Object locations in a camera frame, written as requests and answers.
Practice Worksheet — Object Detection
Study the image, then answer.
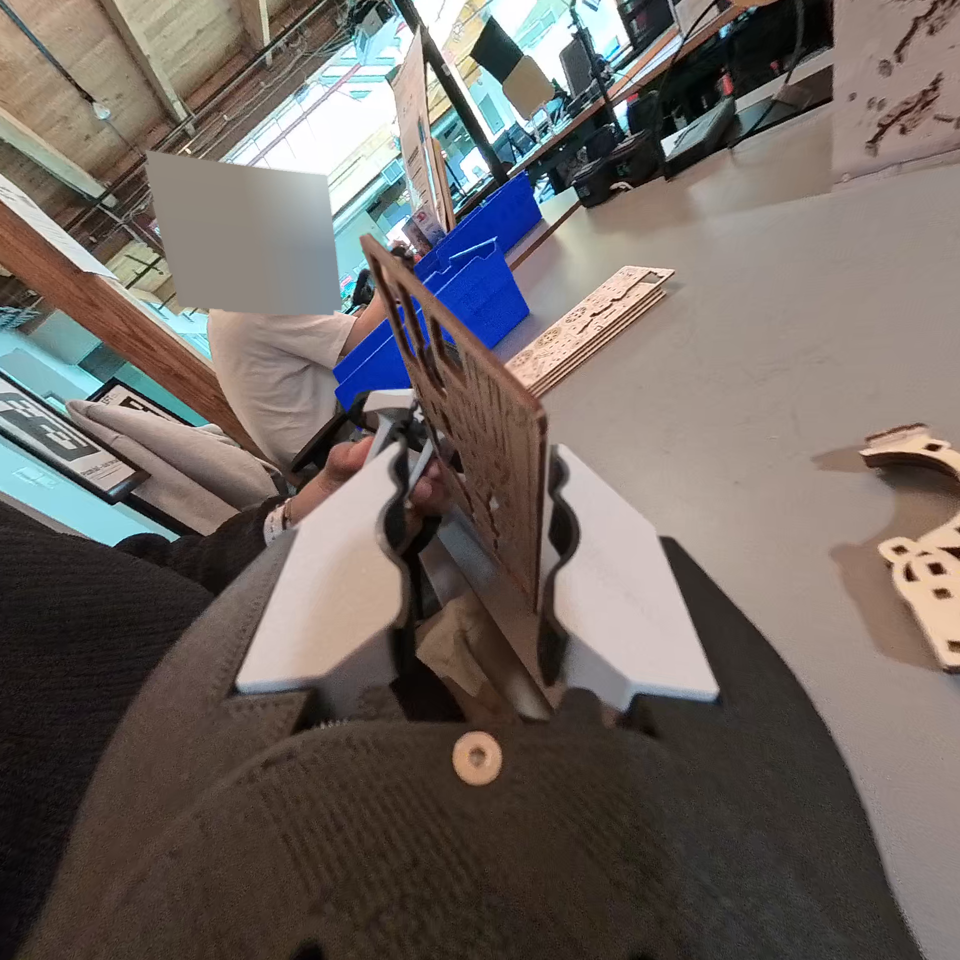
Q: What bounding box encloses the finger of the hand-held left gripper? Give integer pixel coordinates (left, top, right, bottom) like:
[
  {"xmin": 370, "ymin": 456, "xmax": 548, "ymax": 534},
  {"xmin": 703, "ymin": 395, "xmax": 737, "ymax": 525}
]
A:
[{"xmin": 358, "ymin": 388, "xmax": 418, "ymax": 421}]

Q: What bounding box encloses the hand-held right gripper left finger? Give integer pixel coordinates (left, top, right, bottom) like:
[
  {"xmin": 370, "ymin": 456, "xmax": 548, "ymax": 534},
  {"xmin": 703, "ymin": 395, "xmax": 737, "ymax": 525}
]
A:
[{"xmin": 234, "ymin": 442, "xmax": 415, "ymax": 721}]

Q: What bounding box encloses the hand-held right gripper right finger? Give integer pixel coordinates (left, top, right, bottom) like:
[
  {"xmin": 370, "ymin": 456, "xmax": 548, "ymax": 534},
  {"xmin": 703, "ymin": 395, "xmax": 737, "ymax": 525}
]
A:
[{"xmin": 534, "ymin": 444, "xmax": 723, "ymax": 730}]

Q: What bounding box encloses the laser-cut wooden part sheet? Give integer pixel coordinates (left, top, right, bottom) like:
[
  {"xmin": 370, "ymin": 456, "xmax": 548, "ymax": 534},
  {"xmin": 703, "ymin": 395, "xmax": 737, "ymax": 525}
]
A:
[{"xmin": 360, "ymin": 232, "xmax": 560, "ymax": 710}]

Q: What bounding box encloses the assembled layered wooden part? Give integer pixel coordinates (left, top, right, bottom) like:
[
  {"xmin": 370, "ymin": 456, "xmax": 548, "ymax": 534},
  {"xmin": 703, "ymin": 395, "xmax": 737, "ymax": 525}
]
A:
[{"xmin": 858, "ymin": 423, "xmax": 960, "ymax": 674}]

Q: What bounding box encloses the person's left forearm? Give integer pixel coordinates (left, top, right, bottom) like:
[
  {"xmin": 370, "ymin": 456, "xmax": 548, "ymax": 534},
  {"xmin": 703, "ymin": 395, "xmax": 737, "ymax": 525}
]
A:
[{"xmin": 0, "ymin": 498, "xmax": 290, "ymax": 960}]

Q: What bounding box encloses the grey desk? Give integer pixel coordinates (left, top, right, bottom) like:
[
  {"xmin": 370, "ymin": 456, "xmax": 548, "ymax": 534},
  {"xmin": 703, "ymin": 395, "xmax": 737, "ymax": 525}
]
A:
[{"xmin": 450, "ymin": 146, "xmax": 960, "ymax": 960}]

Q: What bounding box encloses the person's left hand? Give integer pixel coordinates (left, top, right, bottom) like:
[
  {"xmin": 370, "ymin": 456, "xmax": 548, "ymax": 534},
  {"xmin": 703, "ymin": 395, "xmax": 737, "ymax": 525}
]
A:
[{"xmin": 298, "ymin": 437, "xmax": 456, "ymax": 522}]

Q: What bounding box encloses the blue plastic bin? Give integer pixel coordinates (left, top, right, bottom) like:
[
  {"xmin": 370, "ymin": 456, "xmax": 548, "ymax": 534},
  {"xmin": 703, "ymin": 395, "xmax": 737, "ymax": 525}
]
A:
[
  {"xmin": 333, "ymin": 240, "xmax": 531, "ymax": 412},
  {"xmin": 412, "ymin": 171, "xmax": 543, "ymax": 282}
]

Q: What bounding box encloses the stack of wooden kit boards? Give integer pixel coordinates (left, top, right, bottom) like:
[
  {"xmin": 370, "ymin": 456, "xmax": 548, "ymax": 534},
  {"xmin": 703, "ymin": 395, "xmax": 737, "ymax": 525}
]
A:
[{"xmin": 506, "ymin": 266, "xmax": 676, "ymax": 396}]

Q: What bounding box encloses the grey hooded sweatshirt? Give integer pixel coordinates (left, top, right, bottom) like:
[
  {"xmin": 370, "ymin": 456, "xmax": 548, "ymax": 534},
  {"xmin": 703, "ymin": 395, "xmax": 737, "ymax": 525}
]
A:
[{"xmin": 66, "ymin": 397, "xmax": 282, "ymax": 535}]

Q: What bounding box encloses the black framed marker sign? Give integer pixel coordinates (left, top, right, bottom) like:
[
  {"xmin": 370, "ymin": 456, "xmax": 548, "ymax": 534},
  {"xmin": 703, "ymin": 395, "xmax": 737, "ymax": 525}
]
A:
[
  {"xmin": 86, "ymin": 378, "xmax": 198, "ymax": 429},
  {"xmin": 0, "ymin": 373, "xmax": 151, "ymax": 505}
]

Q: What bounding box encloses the standing cardboard poster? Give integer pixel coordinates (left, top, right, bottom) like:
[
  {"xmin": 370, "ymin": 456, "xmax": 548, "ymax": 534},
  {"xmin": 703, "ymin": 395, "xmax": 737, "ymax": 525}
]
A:
[{"xmin": 391, "ymin": 28, "xmax": 460, "ymax": 235}]

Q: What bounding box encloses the wooden beam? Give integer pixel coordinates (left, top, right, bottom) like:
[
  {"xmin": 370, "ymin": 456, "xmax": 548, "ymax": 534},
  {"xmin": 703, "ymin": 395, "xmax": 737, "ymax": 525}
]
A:
[{"xmin": 0, "ymin": 202, "xmax": 256, "ymax": 451}]

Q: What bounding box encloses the black equipment case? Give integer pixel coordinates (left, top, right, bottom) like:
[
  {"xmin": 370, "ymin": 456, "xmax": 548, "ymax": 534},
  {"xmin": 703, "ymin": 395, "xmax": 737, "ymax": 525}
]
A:
[{"xmin": 566, "ymin": 127, "xmax": 669, "ymax": 211}]

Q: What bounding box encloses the black and beige panel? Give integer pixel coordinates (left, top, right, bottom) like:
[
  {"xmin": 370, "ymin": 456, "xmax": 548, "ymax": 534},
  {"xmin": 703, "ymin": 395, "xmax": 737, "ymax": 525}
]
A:
[{"xmin": 468, "ymin": 15, "xmax": 558, "ymax": 125}]

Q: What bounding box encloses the white paper notice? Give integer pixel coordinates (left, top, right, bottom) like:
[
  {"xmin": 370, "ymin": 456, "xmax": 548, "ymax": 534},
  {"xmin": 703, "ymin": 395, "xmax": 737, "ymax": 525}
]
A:
[{"xmin": 0, "ymin": 176, "xmax": 121, "ymax": 282}]

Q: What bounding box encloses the black metal post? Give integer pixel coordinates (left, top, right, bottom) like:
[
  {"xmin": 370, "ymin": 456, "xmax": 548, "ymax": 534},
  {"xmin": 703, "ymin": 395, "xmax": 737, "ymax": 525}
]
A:
[{"xmin": 397, "ymin": 0, "xmax": 511, "ymax": 189}]

